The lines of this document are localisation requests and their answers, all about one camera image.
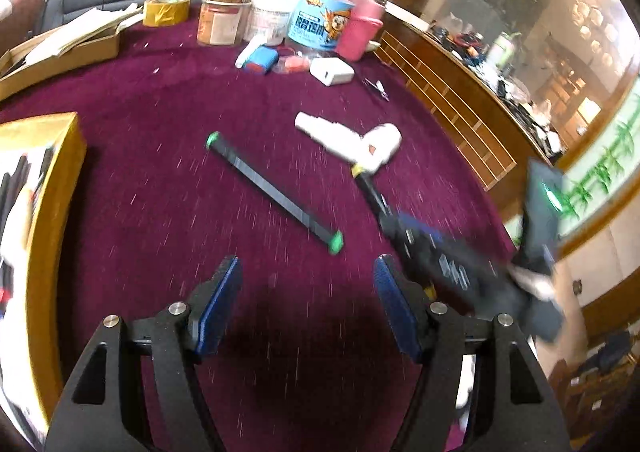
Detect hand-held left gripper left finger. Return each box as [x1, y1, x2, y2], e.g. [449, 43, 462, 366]
[45, 256, 244, 452]

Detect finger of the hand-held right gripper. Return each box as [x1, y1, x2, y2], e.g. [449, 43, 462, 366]
[379, 216, 522, 319]
[397, 213, 512, 279]

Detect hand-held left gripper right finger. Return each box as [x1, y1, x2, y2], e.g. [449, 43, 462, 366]
[373, 255, 571, 452]

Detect black marker yellow cap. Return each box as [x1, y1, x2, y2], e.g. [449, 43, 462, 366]
[351, 163, 397, 229]

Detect black marker green caps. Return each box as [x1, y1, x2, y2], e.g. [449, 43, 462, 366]
[204, 131, 345, 255]

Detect gold box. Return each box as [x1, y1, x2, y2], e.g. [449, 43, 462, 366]
[0, 111, 89, 449]

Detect white pill bottle red label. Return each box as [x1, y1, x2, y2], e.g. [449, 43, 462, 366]
[349, 123, 403, 174]

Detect brick-pattern wooden counter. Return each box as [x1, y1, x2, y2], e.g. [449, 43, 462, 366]
[372, 29, 552, 194]

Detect maroon tablecloth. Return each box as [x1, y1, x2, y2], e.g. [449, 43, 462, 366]
[0, 11, 517, 452]

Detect small white narrow-neck bottle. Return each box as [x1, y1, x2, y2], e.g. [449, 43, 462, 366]
[294, 111, 362, 159]

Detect nail clipper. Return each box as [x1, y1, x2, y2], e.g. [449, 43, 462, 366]
[362, 77, 390, 102]

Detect white charger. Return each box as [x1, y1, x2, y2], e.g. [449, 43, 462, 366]
[309, 57, 356, 88]

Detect pink cup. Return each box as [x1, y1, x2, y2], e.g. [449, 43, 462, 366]
[335, 0, 391, 62]

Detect blue label cartoon plastic jar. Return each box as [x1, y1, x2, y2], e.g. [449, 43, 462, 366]
[285, 0, 369, 58]

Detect blue and white case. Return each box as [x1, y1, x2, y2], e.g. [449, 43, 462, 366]
[235, 39, 280, 78]

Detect white plastic jar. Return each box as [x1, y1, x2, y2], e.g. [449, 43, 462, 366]
[244, 0, 294, 46]

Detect amber clear jar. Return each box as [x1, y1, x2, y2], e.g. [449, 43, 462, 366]
[196, 0, 251, 48]

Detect yellow tape roll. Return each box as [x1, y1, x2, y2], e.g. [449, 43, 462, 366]
[142, 0, 192, 28]

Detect cardboard box with papers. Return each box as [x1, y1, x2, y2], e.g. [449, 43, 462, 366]
[0, 6, 147, 102]

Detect maroon chair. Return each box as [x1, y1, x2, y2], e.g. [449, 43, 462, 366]
[0, 0, 49, 52]

